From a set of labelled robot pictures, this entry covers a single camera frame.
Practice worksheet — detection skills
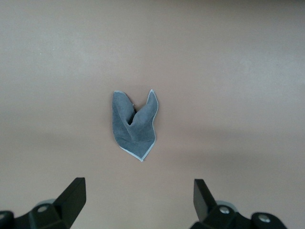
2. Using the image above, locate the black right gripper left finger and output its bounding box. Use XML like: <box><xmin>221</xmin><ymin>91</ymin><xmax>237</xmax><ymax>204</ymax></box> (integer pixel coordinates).
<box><xmin>0</xmin><ymin>177</ymin><xmax>87</xmax><ymax>229</ymax></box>

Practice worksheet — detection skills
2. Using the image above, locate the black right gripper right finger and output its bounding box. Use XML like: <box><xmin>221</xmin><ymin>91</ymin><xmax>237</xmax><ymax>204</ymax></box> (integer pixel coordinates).
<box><xmin>190</xmin><ymin>178</ymin><xmax>286</xmax><ymax>229</ymax></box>

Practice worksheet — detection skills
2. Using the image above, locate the grey and pink towel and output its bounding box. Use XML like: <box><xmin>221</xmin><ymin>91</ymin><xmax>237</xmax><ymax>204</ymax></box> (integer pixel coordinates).
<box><xmin>111</xmin><ymin>89</ymin><xmax>159</xmax><ymax>163</ymax></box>

